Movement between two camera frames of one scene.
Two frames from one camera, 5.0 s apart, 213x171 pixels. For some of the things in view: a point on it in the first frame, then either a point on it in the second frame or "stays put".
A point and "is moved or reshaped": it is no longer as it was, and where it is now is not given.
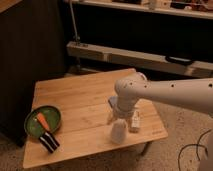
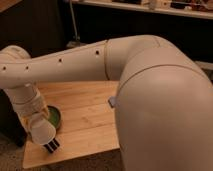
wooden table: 85,128 stays put
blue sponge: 113,100 stays put
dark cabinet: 33,45 stays put
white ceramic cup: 119,131 is moved or reshaped
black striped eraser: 49,142 stays put
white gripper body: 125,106 to 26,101
